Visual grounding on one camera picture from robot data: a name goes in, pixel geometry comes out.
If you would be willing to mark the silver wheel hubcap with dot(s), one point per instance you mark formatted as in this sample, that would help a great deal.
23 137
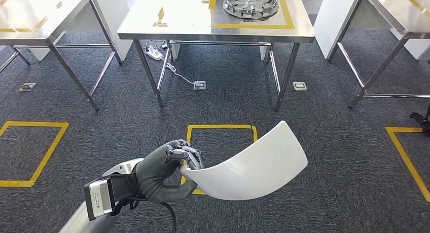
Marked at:
250 5

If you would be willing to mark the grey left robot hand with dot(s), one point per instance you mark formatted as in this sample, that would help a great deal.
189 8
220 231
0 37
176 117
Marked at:
154 174

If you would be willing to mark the steel workbench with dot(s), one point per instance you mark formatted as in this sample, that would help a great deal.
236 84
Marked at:
74 10
386 6
188 23

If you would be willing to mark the yellow bench tape rectangle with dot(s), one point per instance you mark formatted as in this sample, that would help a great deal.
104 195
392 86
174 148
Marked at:
252 25
418 7
16 30

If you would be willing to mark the white desk panel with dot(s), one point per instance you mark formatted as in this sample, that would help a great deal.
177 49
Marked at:
416 47
336 23

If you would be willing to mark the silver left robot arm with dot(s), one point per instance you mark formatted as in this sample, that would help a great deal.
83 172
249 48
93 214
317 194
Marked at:
124 166

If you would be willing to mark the white curved plastic part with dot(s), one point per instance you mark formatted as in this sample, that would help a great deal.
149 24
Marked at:
252 171

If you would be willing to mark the white power strip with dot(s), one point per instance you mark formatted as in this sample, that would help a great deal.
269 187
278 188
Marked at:
154 53

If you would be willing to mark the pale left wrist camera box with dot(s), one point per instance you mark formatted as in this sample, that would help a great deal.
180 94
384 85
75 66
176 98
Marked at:
100 199

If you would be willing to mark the silver floor outlet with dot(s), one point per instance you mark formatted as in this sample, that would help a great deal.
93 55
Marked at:
299 86
199 85
27 87

